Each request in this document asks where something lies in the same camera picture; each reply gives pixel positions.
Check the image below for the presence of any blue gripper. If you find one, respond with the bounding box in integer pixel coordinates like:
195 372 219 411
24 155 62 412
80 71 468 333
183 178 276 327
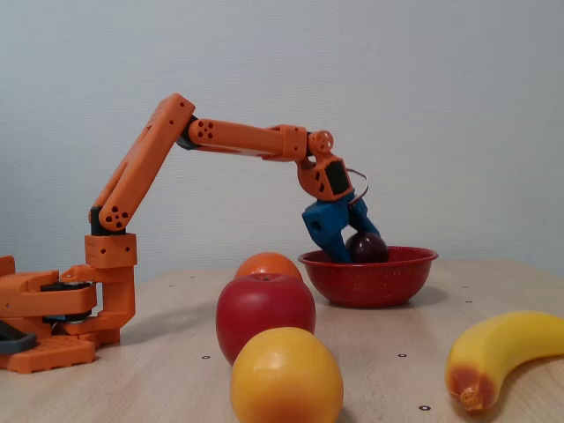
301 196 382 264

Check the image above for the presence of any dark purple plum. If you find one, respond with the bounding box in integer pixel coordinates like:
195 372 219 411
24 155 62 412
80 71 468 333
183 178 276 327
345 232 390 264

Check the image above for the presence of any orange robot base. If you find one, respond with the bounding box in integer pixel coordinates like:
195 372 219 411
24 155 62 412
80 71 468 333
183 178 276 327
0 255 98 375

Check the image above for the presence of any red speckled bowl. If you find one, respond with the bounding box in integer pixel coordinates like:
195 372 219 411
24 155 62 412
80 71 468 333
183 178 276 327
298 245 440 308

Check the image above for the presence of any red apple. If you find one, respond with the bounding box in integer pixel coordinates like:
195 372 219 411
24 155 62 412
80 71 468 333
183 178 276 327
215 272 317 367

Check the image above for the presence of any yellow orange round fruit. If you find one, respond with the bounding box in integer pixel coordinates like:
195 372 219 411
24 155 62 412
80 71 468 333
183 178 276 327
229 326 345 423

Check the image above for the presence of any yellow banana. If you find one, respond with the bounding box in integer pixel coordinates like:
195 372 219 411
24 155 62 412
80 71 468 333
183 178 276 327
444 309 564 413

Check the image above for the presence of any black table clamp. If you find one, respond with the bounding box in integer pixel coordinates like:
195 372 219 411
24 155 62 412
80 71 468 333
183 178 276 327
0 320 38 355

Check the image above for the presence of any red white black servo cable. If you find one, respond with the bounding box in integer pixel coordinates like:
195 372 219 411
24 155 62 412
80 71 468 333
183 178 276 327
345 168 369 208

